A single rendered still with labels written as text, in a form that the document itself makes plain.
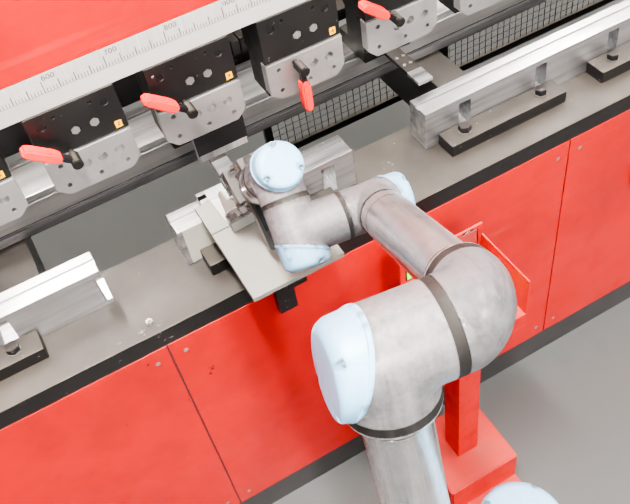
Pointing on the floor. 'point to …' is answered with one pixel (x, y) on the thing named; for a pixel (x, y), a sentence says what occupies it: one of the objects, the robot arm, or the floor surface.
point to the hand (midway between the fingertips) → (247, 211)
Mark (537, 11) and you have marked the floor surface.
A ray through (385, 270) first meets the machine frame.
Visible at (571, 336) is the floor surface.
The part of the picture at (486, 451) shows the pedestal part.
